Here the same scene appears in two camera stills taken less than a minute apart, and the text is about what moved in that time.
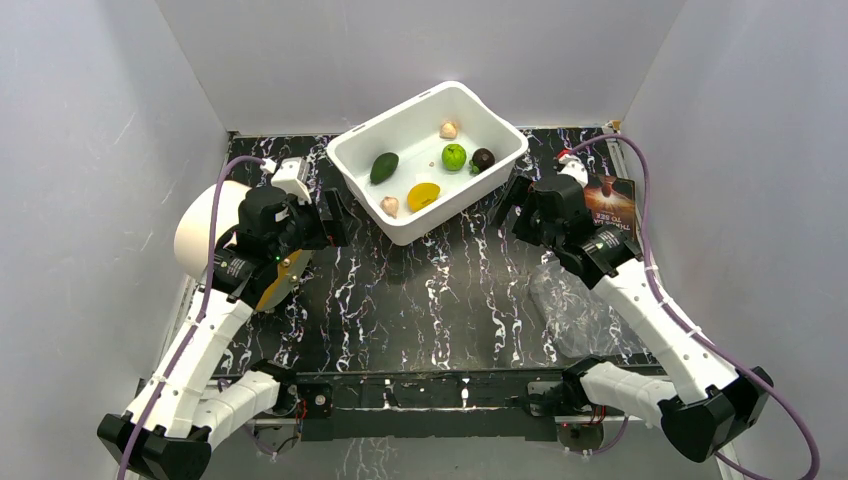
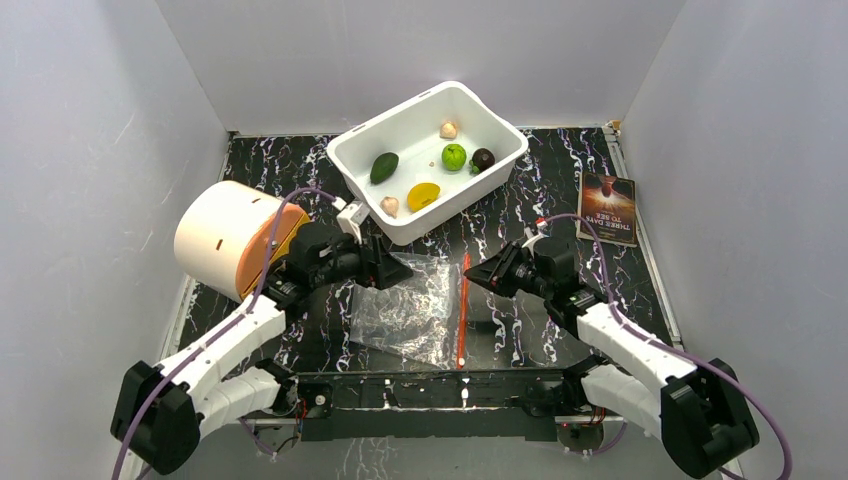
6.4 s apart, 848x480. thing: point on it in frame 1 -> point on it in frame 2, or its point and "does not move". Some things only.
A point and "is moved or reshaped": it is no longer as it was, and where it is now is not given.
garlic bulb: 389,206 does not move
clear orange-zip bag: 577,317 is moved or reshaped
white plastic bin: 429,161 does not move
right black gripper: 520,206 -> 510,277
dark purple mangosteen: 482,159 does not move
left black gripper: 339,231 -> 381,271
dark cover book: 611,201 does not move
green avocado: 383,167 does not move
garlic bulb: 448,131 does not move
